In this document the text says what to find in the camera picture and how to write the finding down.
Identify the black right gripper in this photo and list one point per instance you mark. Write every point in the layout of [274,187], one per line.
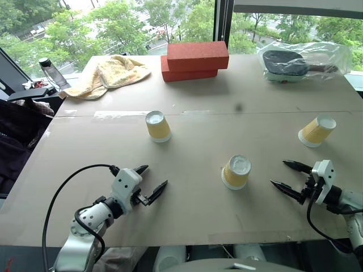
[309,188]

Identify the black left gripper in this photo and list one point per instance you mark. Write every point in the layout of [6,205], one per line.
[141,199]

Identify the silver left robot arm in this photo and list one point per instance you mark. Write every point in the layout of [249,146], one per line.
[85,226]

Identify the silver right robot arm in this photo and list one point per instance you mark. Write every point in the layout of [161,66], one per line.
[353,209]

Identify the yellow ribbed paper cup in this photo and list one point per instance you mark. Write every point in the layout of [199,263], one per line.
[235,175]
[314,133]
[159,129]

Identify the clear tape strip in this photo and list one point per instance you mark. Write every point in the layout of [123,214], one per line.
[119,114]

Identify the white rounded robot leg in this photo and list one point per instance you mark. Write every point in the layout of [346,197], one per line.
[169,259]
[249,252]

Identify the grey rounded robot torso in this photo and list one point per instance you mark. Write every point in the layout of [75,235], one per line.
[215,267]

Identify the red brick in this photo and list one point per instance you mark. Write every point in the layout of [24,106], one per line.
[184,75]
[198,55]

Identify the pale yellow towel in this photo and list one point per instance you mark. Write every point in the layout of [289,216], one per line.
[113,75]

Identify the dark table tennis paddle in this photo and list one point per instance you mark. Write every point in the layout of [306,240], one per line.
[283,62]

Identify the clear plastic bag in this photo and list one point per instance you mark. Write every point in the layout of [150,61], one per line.
[334,54]

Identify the dark clothing on chair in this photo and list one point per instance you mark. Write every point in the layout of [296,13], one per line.
[17,136]

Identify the clear bottle with black cap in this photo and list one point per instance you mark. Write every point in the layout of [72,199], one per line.
[55,73]

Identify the small red object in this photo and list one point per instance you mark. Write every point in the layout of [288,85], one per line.
[39,83]

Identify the black chair armrest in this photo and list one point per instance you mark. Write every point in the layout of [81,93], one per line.
[27,94]

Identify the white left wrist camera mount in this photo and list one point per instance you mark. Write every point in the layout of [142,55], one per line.
[124,184]

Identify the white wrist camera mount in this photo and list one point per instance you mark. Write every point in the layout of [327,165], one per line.
[324,175]
[124,184]

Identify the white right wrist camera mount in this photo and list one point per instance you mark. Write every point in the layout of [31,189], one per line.
[324,175]

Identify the dark window frame post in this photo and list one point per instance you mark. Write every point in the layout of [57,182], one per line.
[223,22]

